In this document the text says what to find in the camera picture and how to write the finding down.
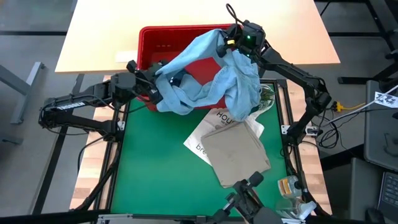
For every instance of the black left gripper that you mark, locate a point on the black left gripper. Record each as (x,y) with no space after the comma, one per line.
(144,81)

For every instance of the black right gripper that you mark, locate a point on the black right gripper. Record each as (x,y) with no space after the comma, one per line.
(248,39)

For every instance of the light blue denim shirt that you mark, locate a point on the light blue denim shirt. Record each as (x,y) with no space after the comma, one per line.
(239,87)

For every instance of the beige garment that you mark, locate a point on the beige garment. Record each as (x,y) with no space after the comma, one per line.
(236,155)

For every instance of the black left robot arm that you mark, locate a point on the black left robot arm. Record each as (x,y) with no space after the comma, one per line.
(93,93)

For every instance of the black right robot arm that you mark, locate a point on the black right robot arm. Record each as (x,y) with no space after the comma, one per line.
(295,77)

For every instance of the red plastic laundry bin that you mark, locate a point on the red plastic laundry bin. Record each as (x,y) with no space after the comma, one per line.
(161,40)

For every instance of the white desk label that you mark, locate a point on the white desk label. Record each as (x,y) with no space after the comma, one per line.
(126,56)

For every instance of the white printed tote bag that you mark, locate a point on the white printed tote bag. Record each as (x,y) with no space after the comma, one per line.
(205,127)

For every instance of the artificial succulent plant pot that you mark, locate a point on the artificial succulent plant pot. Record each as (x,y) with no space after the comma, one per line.
(267,95)

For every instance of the light wooden desk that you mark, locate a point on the light wooden desk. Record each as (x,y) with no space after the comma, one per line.
(124,25)

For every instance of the black desk foot bar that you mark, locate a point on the black desk foot bar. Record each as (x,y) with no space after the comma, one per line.
(357,80)
(56,155)

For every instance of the white power strip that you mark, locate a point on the white power strip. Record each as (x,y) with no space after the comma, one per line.
(312,130)

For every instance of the grey metal table leg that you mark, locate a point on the grey metal table leg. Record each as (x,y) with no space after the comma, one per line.
(28,93)

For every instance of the clear bottle orange label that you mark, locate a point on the clear bottle orange label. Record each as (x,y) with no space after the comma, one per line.
(289,186)

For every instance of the white printed tag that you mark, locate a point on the white printed tag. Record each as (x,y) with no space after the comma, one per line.
(385,99)

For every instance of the clear spray bottle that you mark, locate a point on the clear spray bottle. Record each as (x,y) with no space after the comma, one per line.
(295,208)

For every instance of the grey cabinet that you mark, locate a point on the grey cabinet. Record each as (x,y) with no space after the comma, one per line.
(379,140)

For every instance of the dark keypad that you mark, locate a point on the dark keypad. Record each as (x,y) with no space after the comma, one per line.
(390,193)

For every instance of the black aluminium table frame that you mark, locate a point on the black aluminium table frame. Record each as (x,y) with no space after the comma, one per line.
(109,186)

